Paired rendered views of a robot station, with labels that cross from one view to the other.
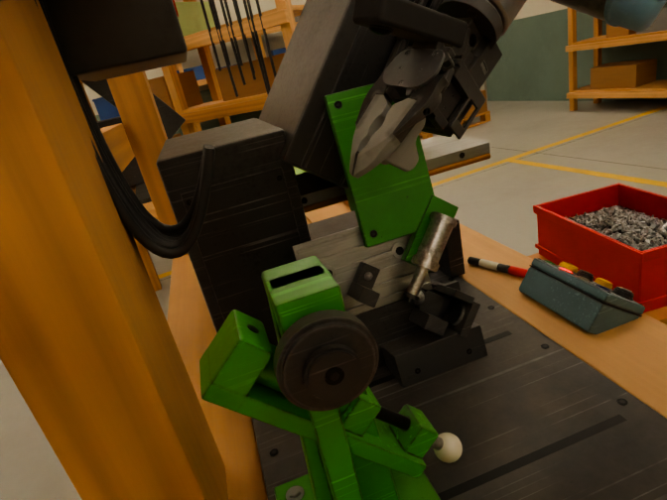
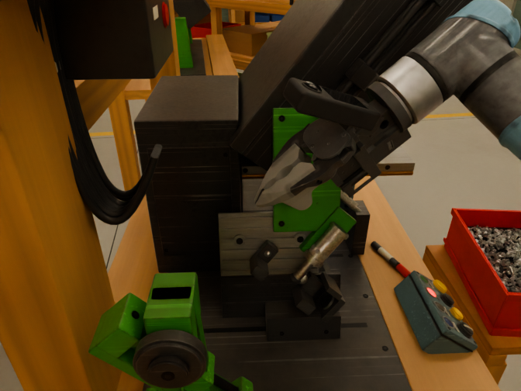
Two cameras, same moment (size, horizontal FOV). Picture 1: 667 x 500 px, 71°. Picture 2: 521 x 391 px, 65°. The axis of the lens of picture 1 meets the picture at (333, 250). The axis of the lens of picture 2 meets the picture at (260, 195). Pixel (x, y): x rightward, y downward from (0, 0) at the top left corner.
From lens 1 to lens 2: 21 cm
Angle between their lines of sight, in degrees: 12
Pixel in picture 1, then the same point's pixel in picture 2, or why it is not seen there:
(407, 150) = (302, 197)
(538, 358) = (374, 357)
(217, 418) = not seen: hidden behind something
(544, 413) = not seen: outside the picture
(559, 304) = (413, 317)
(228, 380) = (107, 347)
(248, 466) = not seen: hidden behind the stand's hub
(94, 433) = (26, 338)
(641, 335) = (461, 369)
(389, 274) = (288, 253)
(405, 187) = (317, 195)
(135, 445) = (51, 351)
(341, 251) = (255, 226)
